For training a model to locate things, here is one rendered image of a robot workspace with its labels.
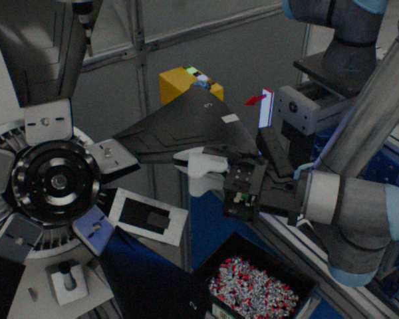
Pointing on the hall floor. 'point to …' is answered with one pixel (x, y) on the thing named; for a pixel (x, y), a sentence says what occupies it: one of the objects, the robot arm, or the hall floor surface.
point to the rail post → (185, 220)
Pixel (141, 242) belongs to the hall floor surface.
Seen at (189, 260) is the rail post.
